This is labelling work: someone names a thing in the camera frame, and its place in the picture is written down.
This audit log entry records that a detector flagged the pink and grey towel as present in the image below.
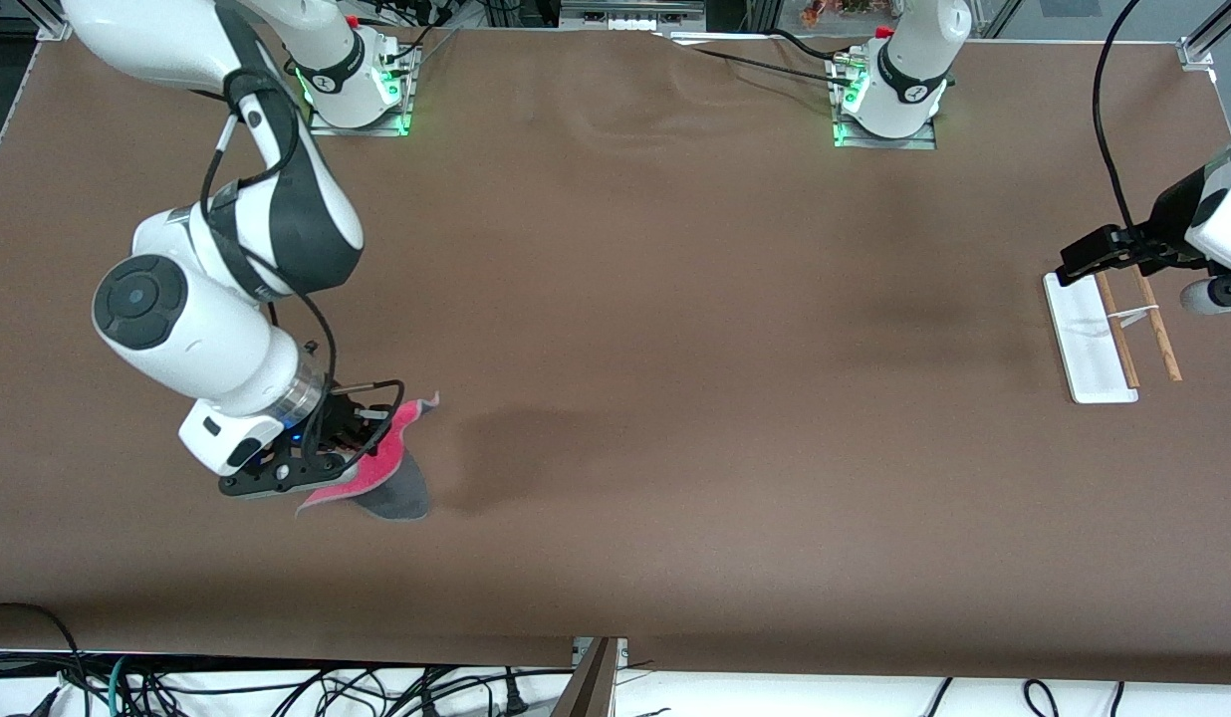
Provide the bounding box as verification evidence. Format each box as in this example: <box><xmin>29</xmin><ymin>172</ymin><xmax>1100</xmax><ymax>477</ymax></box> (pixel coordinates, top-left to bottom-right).
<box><xmin>295</xmin><ymin>391</ymin><xmax>442</xmax><ymax>522</ymax></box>

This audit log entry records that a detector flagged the orange background object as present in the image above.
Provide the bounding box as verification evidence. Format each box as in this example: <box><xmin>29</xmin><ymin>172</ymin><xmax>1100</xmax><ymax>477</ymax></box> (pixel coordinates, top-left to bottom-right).
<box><xmin>800</xmin><ymin>0</ymin><xmax>880</xmax><ymax>27</ymax></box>

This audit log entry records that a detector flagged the grey metal device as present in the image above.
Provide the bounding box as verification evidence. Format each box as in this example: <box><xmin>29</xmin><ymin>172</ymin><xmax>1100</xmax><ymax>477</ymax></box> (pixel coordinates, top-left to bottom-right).
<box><xmin>561</xmin><ymin>0</ymin><xmax>707</xmax><ymax>32</ymax></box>

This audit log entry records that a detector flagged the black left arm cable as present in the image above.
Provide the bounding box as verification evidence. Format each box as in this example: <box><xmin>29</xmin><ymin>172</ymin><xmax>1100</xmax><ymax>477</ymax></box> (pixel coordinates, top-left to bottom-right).
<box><xmin>1092</xmin><ymin>0</ymin><xmax>1146</xmax><ymax>236</ymax></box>

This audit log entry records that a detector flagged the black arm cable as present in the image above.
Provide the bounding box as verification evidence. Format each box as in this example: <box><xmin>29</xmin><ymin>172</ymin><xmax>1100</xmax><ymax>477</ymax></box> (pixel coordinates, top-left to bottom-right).
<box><xmin>1092</xmin><ymin>0</ymin><xmax>1146</xmax><ymax>236</ymax></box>
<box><xmin>199</xmin><ymin>65</ymin><xmax>407</xmax><ymax>464</ymax></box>

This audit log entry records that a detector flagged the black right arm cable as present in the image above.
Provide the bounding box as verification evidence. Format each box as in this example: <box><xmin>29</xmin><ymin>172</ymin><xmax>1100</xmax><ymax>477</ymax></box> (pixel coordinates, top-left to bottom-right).
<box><xmin>199</xmin><ymin>65</ymin><xmax>407</xmax><ymax>464</ymax></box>

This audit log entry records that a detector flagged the aluminium corner frame profile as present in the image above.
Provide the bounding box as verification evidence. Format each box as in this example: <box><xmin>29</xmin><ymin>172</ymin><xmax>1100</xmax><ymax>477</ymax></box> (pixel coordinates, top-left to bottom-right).
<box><xmin>1178</xmin><ymin>0</ymin><xmax>1231</xmax><ymax>71</ymax></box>

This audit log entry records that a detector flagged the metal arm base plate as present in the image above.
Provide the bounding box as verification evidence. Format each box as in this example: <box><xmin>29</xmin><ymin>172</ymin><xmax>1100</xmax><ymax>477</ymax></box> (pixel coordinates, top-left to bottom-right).
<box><xmin>305</xmin><ymin>45</ymin><xmax>419</xmax><ymax>138</ymax></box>
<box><xmin>830</xmin><ymin>55</ymin><xmax>940</xmax><ymax>151</ymax></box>

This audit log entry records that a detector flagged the thick black floor cable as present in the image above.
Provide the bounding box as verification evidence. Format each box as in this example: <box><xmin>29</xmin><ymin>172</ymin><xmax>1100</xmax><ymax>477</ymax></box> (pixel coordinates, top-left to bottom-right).
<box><xmin>0</xmin><ymin>602</ymin><xmax>91</xmax><ymax>717</ymax></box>

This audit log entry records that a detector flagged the long thin black cable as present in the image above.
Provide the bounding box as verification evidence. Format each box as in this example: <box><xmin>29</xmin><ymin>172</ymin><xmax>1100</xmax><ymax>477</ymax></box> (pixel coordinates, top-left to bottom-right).
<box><xmin>127</xmin><ymin>667</ymin><xmax>577</xmax><ymax>700</ymax></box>

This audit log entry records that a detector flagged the black table cable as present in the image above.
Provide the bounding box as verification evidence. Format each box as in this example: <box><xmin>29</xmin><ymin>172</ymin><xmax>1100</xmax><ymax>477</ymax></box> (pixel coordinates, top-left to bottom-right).
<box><xmin>688</xmin><ymin>47</ymin><xmax>858</xmax><ymax>91</ymax></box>
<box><xmin>768</xmin><ymin>28</ymin><xmax>865</xmax><ymax>65</ymax></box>

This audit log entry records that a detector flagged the aluminium frame post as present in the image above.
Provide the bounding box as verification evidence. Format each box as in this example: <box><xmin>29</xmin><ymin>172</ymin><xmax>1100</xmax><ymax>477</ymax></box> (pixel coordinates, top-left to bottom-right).
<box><xmin>556</xmin><ymin>637</ymin><xmax>628</xmax><ymax>717</ymax></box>

